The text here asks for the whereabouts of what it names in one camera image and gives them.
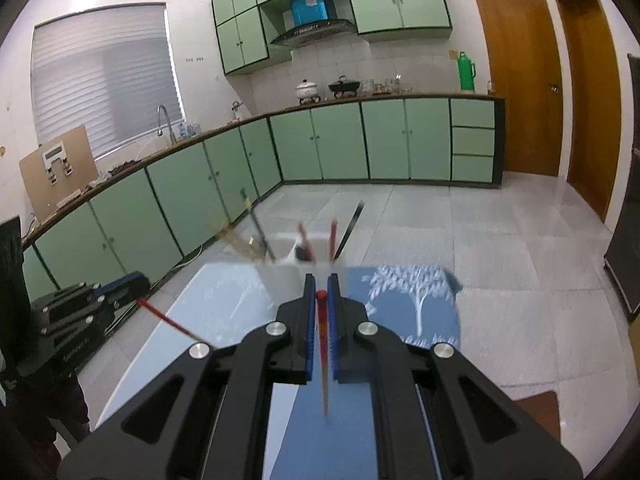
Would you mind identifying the black range hood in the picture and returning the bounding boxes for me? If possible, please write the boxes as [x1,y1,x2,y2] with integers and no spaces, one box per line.
[270,19,353,50]

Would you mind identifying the green thermos jug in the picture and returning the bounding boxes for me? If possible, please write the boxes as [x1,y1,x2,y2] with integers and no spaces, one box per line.
[457,51,477,92]

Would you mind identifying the black chopstick with gold band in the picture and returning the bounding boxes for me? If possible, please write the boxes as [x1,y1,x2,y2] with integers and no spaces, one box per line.
[334,201,366,262]

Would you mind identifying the green lower kitchen cabinets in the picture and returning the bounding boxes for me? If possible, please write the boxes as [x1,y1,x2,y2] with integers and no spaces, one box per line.
[22,95,503,311]

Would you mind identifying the brown wooden door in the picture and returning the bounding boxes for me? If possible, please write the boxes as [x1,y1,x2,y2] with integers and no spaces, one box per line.
[555,0,623,223]
[472,0,566,177]

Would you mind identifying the blue box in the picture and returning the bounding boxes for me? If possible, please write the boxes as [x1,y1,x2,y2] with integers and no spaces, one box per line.
[290,0,331,27]

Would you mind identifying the white cooking pot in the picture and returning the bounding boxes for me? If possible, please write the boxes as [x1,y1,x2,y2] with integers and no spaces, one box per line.
[295,79,321,104]

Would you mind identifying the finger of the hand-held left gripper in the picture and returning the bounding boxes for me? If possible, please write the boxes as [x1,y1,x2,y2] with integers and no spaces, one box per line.
[101,295,142,324]
[97,271,150,301]

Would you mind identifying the white window blinds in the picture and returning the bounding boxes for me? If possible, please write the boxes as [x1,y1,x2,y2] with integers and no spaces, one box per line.
[32,5,183,161]

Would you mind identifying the white bracket on board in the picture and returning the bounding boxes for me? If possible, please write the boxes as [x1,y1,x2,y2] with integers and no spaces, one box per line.
[42,144,74,184]

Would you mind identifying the metal sink faucet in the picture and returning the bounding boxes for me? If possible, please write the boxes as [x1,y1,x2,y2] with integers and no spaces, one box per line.
[156,105,176,143]

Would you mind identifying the glass jars on counter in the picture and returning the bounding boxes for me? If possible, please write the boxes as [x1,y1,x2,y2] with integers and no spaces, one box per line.
[360,77,407,96]

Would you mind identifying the brown cardboard board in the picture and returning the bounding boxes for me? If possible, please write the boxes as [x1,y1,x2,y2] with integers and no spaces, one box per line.
[20,126,99,222]

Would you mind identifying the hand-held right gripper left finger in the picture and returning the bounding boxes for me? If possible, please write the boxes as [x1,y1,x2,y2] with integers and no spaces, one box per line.
[56,274,317,480]

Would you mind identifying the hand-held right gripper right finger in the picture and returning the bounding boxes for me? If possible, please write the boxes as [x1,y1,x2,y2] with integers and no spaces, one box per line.
[327,273,583,480]

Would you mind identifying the black wok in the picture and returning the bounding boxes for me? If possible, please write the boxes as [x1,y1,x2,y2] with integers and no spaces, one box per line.
[328,76,361,99]

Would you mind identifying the dark blue printed mat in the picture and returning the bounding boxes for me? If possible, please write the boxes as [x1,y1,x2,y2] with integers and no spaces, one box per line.
[265,264,462,480]

